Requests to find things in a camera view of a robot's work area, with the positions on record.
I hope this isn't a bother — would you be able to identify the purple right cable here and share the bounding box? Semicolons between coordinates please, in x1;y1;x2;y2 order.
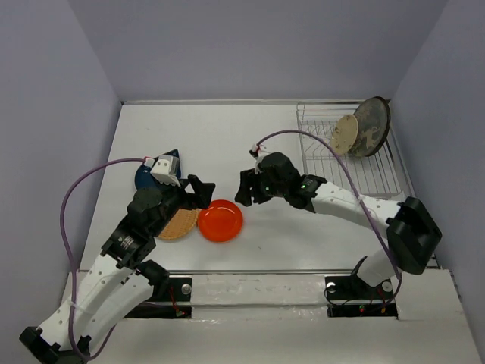
255;130;403;306

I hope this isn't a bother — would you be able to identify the orange glossy plate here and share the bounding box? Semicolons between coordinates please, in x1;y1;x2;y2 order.
197;199;244;243

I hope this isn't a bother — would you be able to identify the cream plate with prints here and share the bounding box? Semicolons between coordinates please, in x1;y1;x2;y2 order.
330;115;358;155

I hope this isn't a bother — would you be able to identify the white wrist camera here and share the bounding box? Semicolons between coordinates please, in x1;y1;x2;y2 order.
150;155;180;187
249;143;270;174

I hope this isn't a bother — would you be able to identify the grey deer plate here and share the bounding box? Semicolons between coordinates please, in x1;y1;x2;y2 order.
349;96;386;158

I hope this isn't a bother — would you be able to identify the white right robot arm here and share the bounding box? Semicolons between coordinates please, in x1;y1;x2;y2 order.
235;152;443;297

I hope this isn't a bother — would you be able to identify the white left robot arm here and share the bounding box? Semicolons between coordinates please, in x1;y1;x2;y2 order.
20;174;215;363

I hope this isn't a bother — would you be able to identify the tan woven round plate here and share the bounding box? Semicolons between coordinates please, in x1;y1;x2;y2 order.
158;209;198;241

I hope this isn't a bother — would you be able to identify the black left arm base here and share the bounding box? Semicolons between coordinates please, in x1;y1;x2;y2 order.
125;275;192;319

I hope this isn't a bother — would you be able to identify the silver wire dish rack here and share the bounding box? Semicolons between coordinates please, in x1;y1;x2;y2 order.
296;101;404;199

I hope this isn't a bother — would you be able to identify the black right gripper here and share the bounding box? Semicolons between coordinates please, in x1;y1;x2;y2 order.
235;166;289;206

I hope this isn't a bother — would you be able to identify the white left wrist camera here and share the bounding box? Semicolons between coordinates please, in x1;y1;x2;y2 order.
150;155;180;187

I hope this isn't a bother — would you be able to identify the large teal floral plate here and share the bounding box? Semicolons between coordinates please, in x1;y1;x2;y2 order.
380;99;392;146

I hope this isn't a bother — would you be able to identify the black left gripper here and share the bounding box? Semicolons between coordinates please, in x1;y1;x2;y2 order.
150;174;216;236

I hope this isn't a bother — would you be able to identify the purple cable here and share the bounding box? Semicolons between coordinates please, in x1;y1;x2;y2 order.
61;157;152;361
255;130;403;306

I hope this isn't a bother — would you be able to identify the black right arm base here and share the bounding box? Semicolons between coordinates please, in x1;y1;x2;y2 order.
324;275;398;319

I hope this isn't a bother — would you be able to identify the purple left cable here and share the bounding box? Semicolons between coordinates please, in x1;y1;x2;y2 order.
61;157;152;361

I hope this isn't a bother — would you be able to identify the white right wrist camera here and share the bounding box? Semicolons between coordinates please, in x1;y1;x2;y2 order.
249;143;270;174

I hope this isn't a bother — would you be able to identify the dark blue leaf plate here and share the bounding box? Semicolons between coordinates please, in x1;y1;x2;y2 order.
134;149;180;190

